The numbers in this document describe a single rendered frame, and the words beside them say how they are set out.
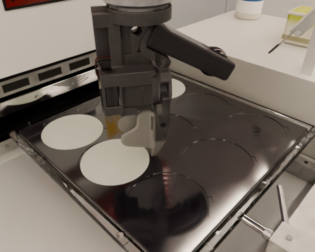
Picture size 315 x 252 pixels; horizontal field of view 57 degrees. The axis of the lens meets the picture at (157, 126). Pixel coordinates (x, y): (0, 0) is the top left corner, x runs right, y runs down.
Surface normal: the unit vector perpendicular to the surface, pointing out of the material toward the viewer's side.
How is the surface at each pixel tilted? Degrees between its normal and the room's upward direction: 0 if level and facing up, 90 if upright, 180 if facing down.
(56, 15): 90
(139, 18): 90
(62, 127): 0
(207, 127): 0
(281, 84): 90
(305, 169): 90
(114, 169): 1
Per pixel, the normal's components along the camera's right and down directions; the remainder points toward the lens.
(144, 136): 0.22, 0.60
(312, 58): -0.70, 0.41
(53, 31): 0.72, 0.40
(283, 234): 0.00, -0.82
